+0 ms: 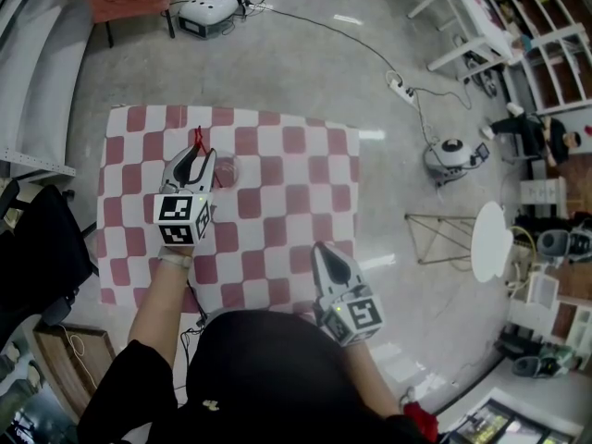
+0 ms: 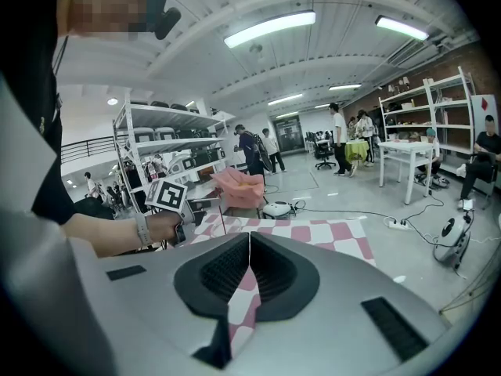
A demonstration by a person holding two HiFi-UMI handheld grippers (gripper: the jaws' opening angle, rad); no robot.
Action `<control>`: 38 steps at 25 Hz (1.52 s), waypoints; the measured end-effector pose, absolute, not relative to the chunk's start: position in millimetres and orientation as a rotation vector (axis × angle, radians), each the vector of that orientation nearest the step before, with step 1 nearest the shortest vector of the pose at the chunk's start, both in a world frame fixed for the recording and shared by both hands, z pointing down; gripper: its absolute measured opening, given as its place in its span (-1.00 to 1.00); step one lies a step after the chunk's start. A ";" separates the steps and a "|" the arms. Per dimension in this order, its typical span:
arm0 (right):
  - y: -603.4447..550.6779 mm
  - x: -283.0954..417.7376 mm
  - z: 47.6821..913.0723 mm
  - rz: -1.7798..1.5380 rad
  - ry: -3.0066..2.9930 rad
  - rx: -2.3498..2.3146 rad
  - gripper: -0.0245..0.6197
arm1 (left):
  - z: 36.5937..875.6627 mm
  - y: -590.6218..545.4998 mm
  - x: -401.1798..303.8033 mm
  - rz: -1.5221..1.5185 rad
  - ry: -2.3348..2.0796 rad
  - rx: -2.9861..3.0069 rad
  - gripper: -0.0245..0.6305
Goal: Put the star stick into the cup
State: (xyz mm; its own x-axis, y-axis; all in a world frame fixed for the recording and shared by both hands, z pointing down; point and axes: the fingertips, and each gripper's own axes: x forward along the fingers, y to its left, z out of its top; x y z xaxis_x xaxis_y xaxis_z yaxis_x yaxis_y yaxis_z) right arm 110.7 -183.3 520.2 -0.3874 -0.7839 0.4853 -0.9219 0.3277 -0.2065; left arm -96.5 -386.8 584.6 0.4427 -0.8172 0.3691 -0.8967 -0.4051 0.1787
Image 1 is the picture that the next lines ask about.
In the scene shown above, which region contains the white cloud-shaped side table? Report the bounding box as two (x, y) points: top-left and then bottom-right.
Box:
(469, 201), (515, 284)

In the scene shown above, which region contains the white rectangular table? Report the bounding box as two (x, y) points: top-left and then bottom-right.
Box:
(406, 0), (526, 74)

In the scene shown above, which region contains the long black floor cable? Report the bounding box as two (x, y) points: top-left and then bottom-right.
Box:
(240, 0), (395, 79)

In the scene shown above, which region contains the white power cable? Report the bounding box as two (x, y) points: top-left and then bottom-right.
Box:
(410, 85), (474, 150)

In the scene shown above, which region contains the clear glass cup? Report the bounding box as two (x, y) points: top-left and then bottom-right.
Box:
(211, 152), (243, 192)

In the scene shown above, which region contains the white power strip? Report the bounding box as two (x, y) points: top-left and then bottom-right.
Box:
(386, 70), (418, 106)

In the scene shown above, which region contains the red wrist scrunchie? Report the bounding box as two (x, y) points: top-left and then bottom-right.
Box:
(401, 399), (439, 437)

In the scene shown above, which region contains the person's left forearm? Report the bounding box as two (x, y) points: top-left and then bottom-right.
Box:
(126, 246), (196, 356)

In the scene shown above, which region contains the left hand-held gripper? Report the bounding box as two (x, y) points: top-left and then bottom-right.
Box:
(153, 146), (219, 248)

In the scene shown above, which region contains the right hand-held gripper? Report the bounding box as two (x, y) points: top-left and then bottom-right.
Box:
(310, 241), (386, 348)

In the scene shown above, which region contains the black office chair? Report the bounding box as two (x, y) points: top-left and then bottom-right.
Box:
(0, 179), (101, 338)

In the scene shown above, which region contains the white wristband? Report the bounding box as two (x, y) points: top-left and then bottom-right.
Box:
(158, 250), (193, 269)

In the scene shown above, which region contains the grey bench sofa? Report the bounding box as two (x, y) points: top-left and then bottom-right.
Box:
(0, 0), (96, 180)

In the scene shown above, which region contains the person's black clothing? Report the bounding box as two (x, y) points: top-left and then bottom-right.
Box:
(77, 309), (448, 444)

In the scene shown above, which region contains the black framed monitor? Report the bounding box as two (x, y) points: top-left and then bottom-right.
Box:
(438, 388), (586, 444)

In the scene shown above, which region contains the person's right forearm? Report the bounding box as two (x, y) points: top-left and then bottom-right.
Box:
(342, 339), (404, 416)

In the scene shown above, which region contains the pink white checkered tablecloth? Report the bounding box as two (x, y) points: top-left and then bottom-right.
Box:
(95, 104), (363, 316)

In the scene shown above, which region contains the white boxy floor appliance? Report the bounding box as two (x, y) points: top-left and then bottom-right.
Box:
(177, 0), (242, 41)

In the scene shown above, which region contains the wire frame stand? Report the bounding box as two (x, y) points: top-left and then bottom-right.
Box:
(403, 212), (478, 266)

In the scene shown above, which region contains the wooden crate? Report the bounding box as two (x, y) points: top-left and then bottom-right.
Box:
(32, 322), (117, 426)

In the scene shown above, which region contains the thin black cable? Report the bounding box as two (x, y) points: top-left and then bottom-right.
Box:
(179, 280), (212, 390)

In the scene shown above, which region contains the white round floor appliance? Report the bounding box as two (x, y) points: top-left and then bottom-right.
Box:
(423, 136), (491, 190)

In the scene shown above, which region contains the red star stick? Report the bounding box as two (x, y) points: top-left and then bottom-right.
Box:
(193, 126), (224, 189)

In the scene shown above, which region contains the grey pet carrier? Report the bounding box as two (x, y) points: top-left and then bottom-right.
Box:
(535, 227), (592, 268)

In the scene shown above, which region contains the white shelving unit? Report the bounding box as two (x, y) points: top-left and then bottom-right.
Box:
(480, 0), (592, 116)

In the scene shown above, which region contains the white perforated rail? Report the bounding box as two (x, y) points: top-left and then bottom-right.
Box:
(0, 146), (78, 179)

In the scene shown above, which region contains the grey green floor device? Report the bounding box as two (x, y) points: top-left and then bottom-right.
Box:
(512, 345), (582, 380)

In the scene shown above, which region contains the small white drawer cabinet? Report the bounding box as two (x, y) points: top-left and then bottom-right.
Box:
(519, 177), (569, 213)

